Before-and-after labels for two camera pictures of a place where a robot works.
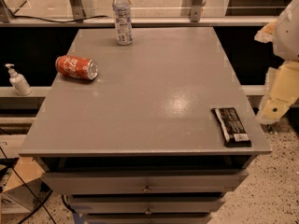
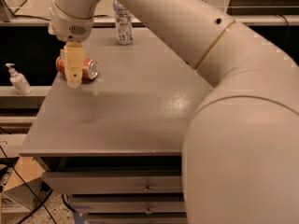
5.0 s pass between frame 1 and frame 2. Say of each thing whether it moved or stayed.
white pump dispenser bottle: stayed
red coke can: stayed
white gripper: moved
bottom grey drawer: stayed
